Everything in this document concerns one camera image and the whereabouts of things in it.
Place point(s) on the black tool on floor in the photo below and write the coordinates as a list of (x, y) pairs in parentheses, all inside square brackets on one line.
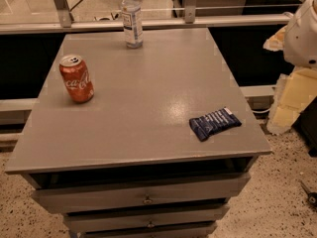
[(312, 196)]

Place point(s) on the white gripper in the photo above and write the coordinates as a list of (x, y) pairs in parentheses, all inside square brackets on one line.
[(302, 40)]

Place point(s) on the top grey drawer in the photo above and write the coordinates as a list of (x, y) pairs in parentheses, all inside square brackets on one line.
[(143, 193)]

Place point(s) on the dark blue snack packet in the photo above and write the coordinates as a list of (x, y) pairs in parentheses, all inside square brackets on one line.
[(213, 123)]

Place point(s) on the grey drawer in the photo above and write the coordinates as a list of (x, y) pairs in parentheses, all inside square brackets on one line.
[(148, 218), (189, 230), (143, 193)]

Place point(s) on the grey drawer cabinet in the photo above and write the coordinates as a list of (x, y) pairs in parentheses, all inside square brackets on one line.
[(136, 127)]

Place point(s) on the clear blue plastic bottle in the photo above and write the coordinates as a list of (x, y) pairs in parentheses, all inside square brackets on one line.
[(132, 23)]

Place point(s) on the bottom grey drawer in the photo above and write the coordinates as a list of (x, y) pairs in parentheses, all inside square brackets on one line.
[(189, 230)]

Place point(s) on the metal railing frame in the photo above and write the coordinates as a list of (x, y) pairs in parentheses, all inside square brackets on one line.
[(72, 16)]

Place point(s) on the middle grey drawer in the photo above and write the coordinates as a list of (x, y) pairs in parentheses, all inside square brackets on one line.
[(148, 218)]

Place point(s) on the red coca-cola can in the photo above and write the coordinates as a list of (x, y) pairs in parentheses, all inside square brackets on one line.
[(76, 78)]

